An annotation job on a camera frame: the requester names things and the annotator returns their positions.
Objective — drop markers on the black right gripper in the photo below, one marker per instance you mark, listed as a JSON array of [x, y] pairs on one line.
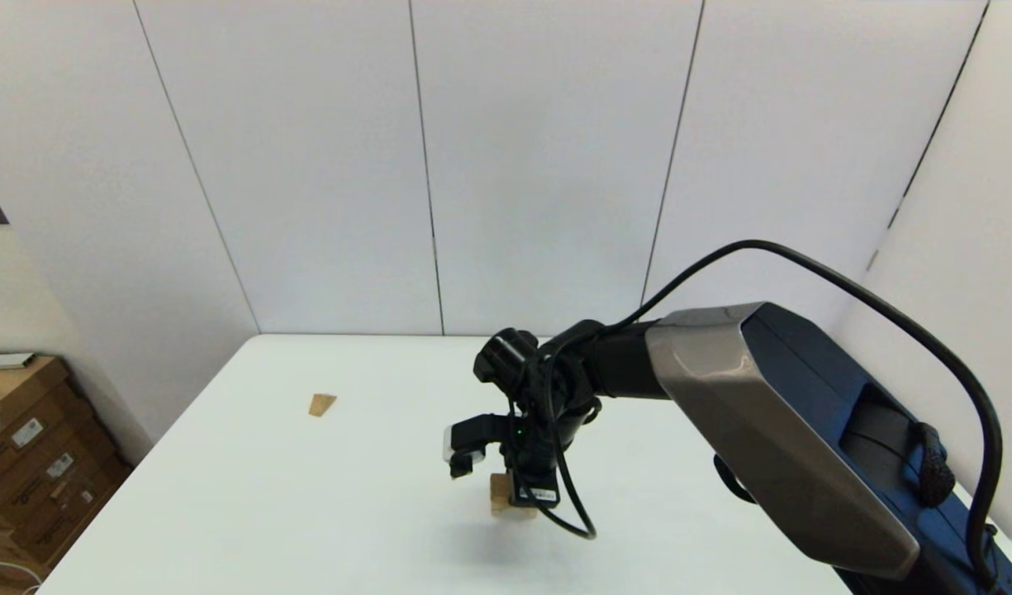
[[530, 473]]

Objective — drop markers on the rectangular wooden building block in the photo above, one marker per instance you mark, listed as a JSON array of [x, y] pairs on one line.
[[499, 489]]

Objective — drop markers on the arched wooden building block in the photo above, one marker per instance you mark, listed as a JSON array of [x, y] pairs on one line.
[[524, 512]]

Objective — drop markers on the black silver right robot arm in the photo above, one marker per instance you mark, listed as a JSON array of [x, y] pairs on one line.
[[762, 401]]

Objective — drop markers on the triangular wooden building block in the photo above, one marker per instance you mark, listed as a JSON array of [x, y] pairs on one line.
[[323, 405]]

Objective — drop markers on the brown labelled cardboard box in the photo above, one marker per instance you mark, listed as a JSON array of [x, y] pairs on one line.
[[68, 516], [18, 397], [59, 468]]

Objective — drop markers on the flat white item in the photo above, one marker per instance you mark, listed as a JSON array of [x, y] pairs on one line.
[[2, 361]]

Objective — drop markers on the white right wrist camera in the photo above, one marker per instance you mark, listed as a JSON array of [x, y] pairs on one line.
[[464, 434]]

